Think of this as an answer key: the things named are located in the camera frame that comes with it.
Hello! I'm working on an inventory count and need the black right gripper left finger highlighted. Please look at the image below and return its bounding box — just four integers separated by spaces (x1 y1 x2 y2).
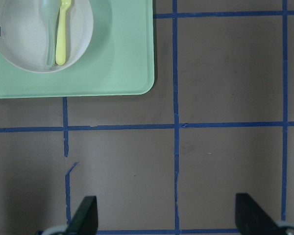
66 196 98 235

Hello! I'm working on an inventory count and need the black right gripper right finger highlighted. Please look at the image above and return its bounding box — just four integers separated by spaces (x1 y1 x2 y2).
235 193 287 235

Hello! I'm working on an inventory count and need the white round plate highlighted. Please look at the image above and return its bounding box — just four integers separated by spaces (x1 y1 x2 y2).
0 0 94 73

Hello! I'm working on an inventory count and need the yellow plastic fork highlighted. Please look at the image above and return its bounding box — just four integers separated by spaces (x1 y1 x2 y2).
55 0 72 66

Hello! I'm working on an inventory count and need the pale green plastic spoon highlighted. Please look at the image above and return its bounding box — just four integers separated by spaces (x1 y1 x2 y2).
41 0 60 69

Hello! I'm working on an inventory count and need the light green tray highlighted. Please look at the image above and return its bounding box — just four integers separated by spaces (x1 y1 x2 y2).
0 0 154 99

